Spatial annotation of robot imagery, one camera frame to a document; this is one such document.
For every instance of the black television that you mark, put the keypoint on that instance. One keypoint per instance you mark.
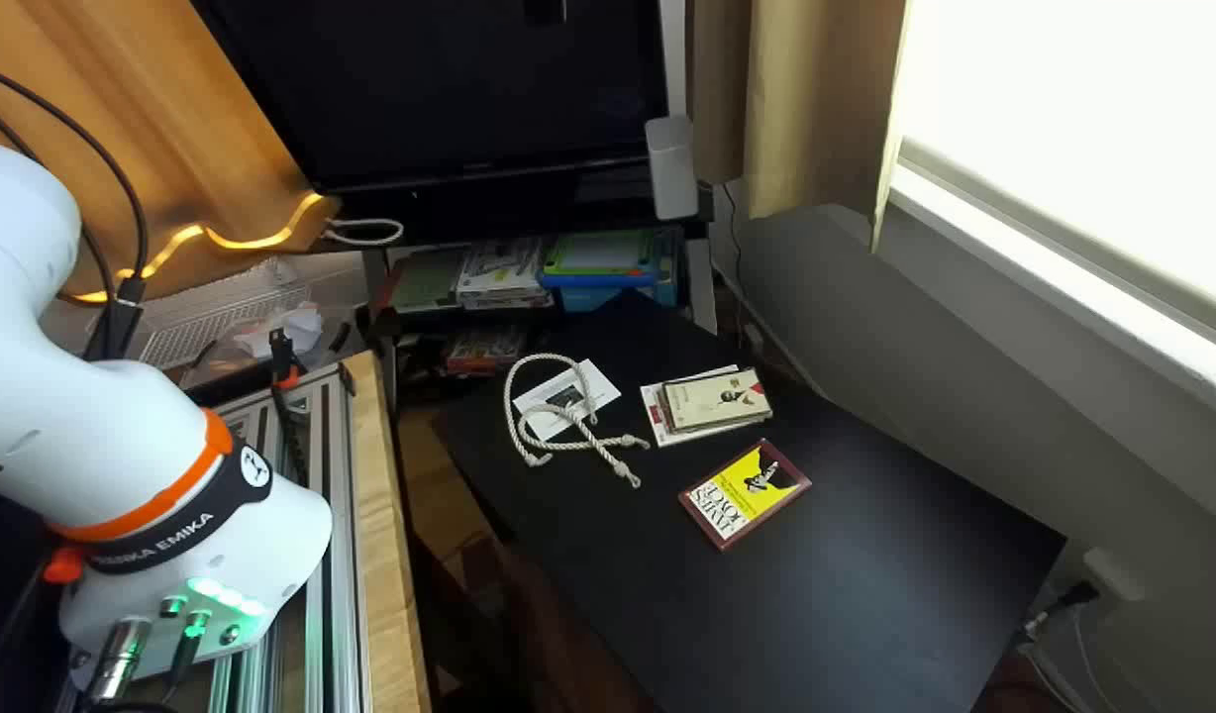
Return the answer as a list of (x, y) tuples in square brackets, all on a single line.
[(408, 91)]

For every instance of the stack of books on shelf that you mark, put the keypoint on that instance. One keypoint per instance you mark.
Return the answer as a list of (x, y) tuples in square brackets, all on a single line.
[(480, 275)]

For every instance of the black low table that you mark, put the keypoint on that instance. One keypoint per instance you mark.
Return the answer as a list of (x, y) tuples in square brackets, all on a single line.
[(883, 589)]

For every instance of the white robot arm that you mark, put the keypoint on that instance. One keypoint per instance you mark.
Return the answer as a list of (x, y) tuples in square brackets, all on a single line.
[(181, 523)]

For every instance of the wooden mounting board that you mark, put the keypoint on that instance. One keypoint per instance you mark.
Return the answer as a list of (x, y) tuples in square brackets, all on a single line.
[(388, 621)]

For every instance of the tan curtain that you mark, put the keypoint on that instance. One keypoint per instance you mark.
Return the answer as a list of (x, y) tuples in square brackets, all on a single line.
[(788, 99)]

